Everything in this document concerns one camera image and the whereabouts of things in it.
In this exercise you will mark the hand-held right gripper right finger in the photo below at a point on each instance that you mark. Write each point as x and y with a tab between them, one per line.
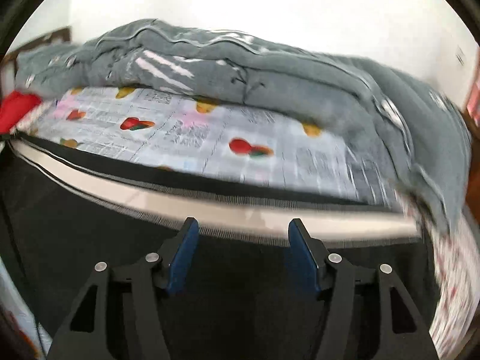
300	258

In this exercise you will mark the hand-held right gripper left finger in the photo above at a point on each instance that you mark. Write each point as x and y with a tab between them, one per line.
183	255

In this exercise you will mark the black pants with white waistband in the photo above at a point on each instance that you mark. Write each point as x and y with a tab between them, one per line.
243	300

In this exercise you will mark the fruit printed bed sheet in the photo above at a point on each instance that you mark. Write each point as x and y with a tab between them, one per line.
195	138

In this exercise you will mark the floral mattress pad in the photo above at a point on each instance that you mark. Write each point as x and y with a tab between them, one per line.
453	288

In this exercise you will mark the grey quilt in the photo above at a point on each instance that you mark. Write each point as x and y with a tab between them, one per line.
300	78

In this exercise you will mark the red cloth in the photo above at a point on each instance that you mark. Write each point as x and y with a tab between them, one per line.
17	108

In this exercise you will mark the dark wooden headboard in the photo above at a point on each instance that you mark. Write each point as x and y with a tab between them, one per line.
45	39

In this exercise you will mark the red-brown wooden frame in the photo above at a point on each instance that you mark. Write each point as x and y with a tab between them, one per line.
474	108

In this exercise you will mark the wall socket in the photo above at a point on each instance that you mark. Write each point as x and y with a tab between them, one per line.
459	58

